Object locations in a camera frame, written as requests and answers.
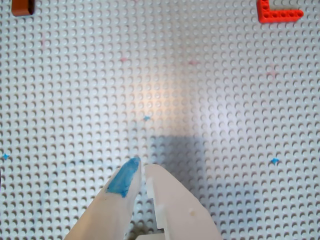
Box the white gripper finger with blue tip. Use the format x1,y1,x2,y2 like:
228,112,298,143
63,156,143,240

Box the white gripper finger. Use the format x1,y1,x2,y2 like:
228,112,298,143
144,163,224,240

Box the brown lego technic beam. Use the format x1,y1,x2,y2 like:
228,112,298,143
11,0,36,17

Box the gray studded lego baseplate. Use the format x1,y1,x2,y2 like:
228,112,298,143
0,0,320,240

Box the red L-shaped lego beam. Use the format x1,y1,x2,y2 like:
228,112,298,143
256,0,305,24

